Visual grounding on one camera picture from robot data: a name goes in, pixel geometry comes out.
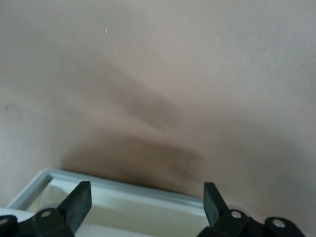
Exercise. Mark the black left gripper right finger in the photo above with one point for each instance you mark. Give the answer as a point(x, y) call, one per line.
point(213, 209)

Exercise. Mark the white plastic divider rack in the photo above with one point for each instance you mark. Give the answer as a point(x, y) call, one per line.
point(123, 190)

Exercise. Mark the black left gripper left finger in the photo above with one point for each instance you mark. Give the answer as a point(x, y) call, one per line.
point(76, 207)

